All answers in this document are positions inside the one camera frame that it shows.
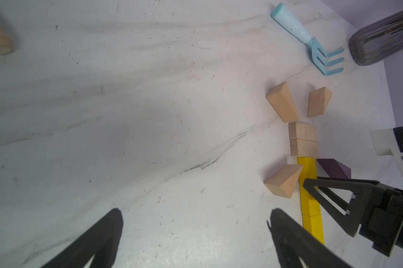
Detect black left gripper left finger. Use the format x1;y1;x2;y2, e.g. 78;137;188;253
43;208;123;268

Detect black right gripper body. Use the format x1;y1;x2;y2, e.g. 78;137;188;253
355;187;403;257

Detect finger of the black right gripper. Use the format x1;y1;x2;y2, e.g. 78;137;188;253
303;178;380;237

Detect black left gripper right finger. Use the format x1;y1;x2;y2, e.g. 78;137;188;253
268;208;350;268

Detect yellow angled rectangular block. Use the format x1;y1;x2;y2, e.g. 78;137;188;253
303;214;324;245

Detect purple triangle block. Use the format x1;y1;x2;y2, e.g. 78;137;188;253
318;159;352;179

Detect natural wooden wedge block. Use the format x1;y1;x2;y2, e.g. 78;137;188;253
264;164;303;199

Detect natural wooden square block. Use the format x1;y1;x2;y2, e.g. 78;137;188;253
288;121;319;159

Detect natural wooden triangle block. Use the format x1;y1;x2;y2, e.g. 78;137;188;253
266;82;300;123

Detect purple ribbed glass vase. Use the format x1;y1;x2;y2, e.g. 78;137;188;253
349;10;403;66

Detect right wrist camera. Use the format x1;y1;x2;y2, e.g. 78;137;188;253
371;127;403;176

